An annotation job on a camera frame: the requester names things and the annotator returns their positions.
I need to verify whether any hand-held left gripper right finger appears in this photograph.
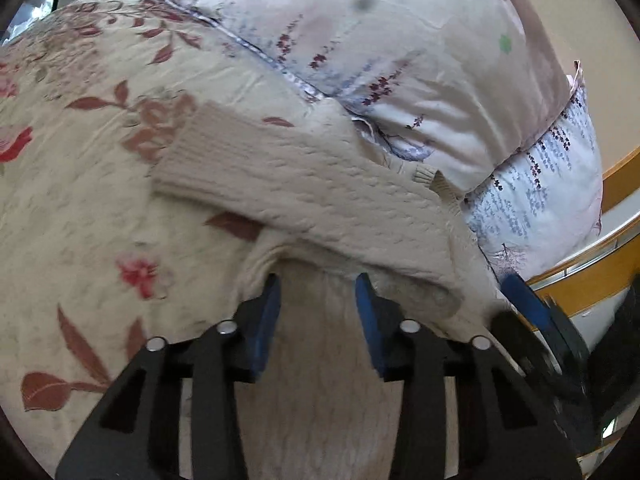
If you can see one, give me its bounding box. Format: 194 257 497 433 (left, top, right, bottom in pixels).
354 273 584 480

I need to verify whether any beige cable-knit sweater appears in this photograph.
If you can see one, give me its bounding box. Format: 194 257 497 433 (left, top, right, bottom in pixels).
150 97 511 480

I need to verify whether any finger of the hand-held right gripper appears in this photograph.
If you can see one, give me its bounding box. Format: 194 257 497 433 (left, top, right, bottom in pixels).
488 272 568 391

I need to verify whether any floral beige bed sheet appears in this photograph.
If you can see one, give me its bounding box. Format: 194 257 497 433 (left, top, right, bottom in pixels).
0 0 361 466

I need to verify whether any wooden bed frame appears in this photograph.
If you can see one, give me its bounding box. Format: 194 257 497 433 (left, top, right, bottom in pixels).
525 145 640 331

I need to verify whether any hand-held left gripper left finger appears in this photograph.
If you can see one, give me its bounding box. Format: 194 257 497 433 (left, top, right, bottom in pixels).
55 273 281 480

